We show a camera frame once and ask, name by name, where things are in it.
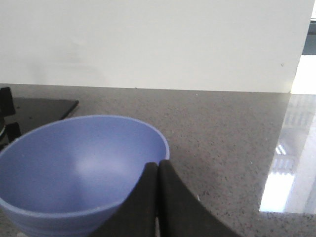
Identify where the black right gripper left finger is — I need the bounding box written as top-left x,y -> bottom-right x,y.
90,162 -> 158,237

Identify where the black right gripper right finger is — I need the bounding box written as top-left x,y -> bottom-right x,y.
158,160 -> 238,237

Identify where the light blue plastic bowl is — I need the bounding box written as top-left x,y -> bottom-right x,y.
0,115 -> 170,237

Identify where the black pot support grate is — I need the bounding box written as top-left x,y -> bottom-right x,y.
0,87 -> 21,150

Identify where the black glass gas cooktop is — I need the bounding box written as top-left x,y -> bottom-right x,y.
0,97 -> 79,149

